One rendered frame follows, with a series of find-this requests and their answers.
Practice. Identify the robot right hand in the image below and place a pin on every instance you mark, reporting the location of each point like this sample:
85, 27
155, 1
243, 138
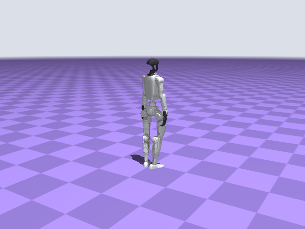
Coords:
164, 118

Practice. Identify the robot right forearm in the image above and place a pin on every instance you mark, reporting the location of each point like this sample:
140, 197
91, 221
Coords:
163, 103

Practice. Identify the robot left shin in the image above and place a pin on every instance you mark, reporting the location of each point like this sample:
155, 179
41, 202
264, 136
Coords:
146, 146

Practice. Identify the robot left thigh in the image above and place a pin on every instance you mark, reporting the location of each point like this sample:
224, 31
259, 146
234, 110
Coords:
146, 125

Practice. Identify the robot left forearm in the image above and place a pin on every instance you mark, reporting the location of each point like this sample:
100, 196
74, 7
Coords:
144, 101

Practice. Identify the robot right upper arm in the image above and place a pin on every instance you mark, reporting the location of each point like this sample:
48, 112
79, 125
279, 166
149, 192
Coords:
160, 81

